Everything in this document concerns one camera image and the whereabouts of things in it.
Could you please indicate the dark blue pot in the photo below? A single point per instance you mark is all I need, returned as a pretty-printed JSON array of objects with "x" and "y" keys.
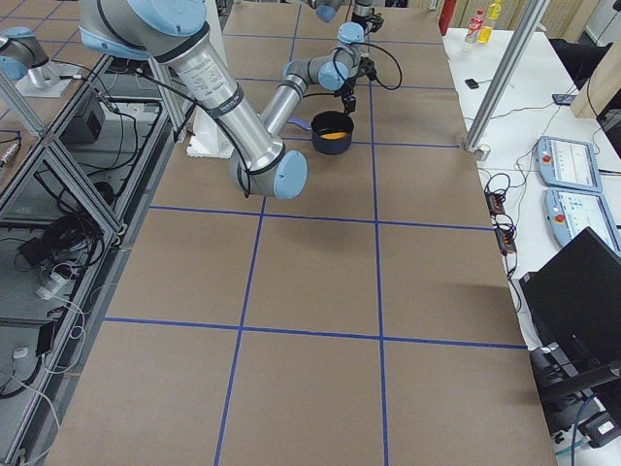
[{"x": 331, "y": 131}]

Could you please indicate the black monitor stand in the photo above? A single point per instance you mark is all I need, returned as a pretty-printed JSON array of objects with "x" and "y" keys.
[{"x": 587, "y": 398}]

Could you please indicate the white column base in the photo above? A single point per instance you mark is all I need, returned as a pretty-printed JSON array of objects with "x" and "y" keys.
[{"x": 207, "y": 140}]

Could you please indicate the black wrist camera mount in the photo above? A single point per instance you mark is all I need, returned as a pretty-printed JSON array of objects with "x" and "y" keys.
[{"x": 367, "y": 69}]

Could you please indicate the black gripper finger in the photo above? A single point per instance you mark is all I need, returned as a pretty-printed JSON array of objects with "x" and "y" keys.
[{"x": 349, "y": 104}]

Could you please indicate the lower teach pendant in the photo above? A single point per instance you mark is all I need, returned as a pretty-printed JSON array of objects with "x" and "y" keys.
[{"x": 571, "y": 211}]

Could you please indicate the upper teach pendant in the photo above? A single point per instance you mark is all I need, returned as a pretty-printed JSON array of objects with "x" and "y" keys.
[{"x": 568, "y": 163}]

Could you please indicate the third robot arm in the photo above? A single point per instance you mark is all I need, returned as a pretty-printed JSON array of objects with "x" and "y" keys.
[{"x": 23, "y": 58}]

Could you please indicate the yellow toy corn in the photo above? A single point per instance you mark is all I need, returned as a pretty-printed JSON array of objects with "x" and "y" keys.
[{"x": 334, "y": 136}]

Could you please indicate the black laptop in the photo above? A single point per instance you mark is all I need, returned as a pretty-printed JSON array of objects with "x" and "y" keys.
[{"x": 576, "y": 294}]

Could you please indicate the teach pendant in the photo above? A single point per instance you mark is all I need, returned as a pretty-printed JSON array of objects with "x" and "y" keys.
[
  {"x": 568, "y": 163},
  {"x": 571, "y": 211}
]

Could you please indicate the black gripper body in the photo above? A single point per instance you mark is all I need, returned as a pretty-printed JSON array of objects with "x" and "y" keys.
[
  {"x": 348, "y": 92},
  {"x": 360, "y": 10}
]

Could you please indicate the black orange power strip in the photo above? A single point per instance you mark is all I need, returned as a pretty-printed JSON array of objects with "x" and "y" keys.
[{"x": 504, "y": 227}]

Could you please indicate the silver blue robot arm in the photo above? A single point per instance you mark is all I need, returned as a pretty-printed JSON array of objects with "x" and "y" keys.
[
  {"x": 177, "y": 34},
  {"x": 326, "y": 10}
]

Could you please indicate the red drink bottle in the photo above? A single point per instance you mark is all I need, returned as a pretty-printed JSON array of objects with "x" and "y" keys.
[{"x": 474, "y": 28}]

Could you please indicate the black phone on table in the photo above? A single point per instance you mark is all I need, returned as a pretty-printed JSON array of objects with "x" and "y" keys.
[{"x": 471, "y": 83}]

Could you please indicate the aluminium frame post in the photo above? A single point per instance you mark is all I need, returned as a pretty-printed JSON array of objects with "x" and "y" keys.
[{"x": 516, "y": 46}]

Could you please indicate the yellow drink bottle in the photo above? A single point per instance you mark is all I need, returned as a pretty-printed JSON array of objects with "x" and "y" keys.
[{"x": 491, "y": 16}]

